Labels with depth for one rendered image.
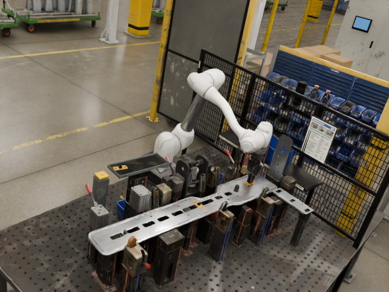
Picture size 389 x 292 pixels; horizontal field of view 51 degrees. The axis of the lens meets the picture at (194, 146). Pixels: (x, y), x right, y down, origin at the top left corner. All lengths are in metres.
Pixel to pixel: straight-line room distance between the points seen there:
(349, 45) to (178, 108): 4.85
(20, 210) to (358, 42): 7.32
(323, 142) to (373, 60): 6.24
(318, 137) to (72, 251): 1.83
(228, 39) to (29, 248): 3.24
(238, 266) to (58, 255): 1.08
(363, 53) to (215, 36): 4.85
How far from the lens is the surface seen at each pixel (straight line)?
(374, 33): 9.19
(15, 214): 4.00
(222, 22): 4.90
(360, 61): 9.30
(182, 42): 5.32
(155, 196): 2.43
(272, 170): 3.03
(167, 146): 3.06
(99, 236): 2.22
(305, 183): 3.04
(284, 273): 2.73
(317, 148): 3.12
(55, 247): 2.60
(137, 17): 10.16
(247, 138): 2.47
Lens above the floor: 2.46
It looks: 27 degrees down
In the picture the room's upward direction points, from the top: 12 degrees clockwise
